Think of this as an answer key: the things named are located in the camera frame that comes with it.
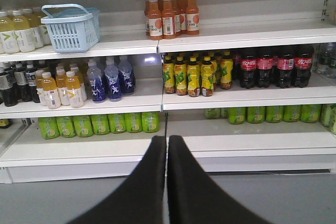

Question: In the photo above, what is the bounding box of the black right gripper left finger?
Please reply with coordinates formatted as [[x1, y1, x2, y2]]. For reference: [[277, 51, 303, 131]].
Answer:
[[70, 136, 166, 223]]

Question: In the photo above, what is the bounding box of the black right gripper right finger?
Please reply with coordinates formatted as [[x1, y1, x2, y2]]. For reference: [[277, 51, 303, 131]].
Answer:
[[167, 135, 268, 223]]

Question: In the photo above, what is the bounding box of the light blue plastic basket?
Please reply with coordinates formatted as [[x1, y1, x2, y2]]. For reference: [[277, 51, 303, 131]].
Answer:
[[41, 4, 100, 53]]

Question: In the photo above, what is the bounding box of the blue sports drink bottle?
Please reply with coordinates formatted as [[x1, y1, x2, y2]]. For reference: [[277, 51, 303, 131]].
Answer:
[[118, 55, 135, 95], [87, 61, 106, 103], [104, 57, 122, 102]]

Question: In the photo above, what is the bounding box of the yellow lemon tea bottle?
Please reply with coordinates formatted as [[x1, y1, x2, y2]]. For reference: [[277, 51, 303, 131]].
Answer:
[[174, 56, 187, 95], [187, 56, 201, 97], [201, 56, 214, 97]]

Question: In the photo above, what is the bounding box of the blue sports drink bottle rear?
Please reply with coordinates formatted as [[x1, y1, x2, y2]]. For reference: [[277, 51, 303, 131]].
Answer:
[[118, 55, 135, 95]]

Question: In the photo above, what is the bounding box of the orange drink bottle white label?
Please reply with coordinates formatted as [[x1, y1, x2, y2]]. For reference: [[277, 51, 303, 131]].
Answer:
[[42, 72, 61, 109]]

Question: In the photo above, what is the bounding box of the white store shelving unit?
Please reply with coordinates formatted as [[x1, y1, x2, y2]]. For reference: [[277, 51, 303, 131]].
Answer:
[[0, 0, 336, 184]]

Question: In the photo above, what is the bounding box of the dark cola bottle red label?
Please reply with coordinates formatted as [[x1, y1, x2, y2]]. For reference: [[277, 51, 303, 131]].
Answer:
[[240, 48, 257, 89]]

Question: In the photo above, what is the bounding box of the orange C100 bottle right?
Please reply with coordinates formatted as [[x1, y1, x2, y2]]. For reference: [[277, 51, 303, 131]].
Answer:
[[186, 0, 200, 35]]

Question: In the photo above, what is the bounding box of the orange juice bottle barcode side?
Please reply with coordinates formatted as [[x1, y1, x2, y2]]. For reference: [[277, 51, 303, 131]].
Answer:
[[162, 0, 176, 39]]

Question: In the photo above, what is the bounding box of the pale yellow drink bottle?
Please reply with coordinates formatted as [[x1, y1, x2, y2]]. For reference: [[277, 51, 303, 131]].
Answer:
[[1, 11, 19, 54], [13, 10, 35, 52]]

